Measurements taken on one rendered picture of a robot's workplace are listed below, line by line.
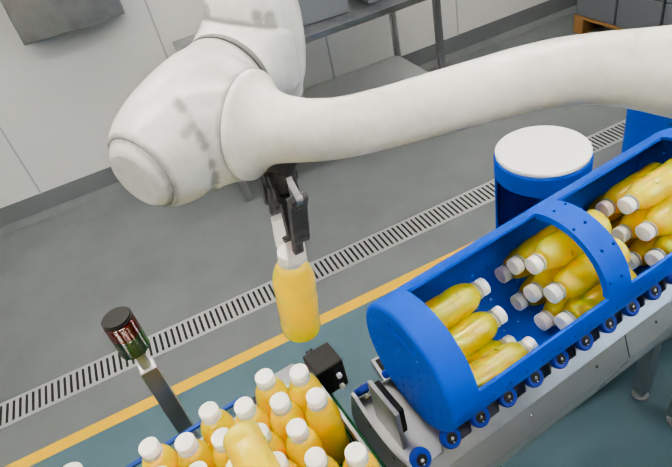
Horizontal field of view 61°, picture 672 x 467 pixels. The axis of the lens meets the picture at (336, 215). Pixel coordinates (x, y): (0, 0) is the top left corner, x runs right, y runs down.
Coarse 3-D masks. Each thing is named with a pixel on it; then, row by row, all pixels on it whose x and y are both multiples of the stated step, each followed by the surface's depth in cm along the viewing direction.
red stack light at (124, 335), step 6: (132, 312) 117; (132, 318) 115; (132, 324) 115; (138, 324) 117; (120, 330) 113; (126, 330) 114; (132, 330) 115; (138, 330) 117; (108, 336) 115; (114, 336) 114; (120, 336) 114; (126, 336) 115; (132, 336) 116; (114, 342) 115; (120, 342) 115; (126, 342) 115
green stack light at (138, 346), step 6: (138, 336) 117; (144, 336) 119; (132, 342) 116; (138, 342) 117; (144, 342) 119; (120, 348) 116; (126, 348) 116; (132, 348) 117; (138, 348) 118; (144, 348) 119; (120, 354) 118; (126, 354) 117; (132, 354) 117; (138, 354) 118
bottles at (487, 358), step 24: (624, 216) 135; (624, 240) 132; (504, 264) 131; (648, 264) 129; (528, 288) 123; (600, 288) 120; (480, 312) 119; (504, 312) 120; (552, 312) 125; (576, 312) 118; (456, 336) 115; (480, 336) 116; (504, 336) 124; (528, 336) 116; (480, 360) 112; (504, 360) 111; (480, 384) 108
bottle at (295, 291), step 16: (288, 272) 89; (304, 272) 90; (288, 288) 90; (304, 288) 90; (288, 304) 92; (304, 304) 93; (288, 320) 95; (304, 320) 95; (288, 336) 99; (304, 336) 98
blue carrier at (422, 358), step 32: (640, 160) 148; (576, 192) 139; (512, 224) 120; (544, 224) 139; (576, 224) 115; (480, 256) 131; (608, 256) 112; (416, 288) 111; (512, 288) 136; (608, 288) 112; (640, 288) 118; (384, 320) 109; (416, 320) 103; (512, 320) 132; (576, 320) 111; (384, 352) 119; (416, 352) 102; (448, 352) 100; (544, 352) 108; (416, 384) 110; (448, 384) 99; (512, 384) 108; (448, 416) 103
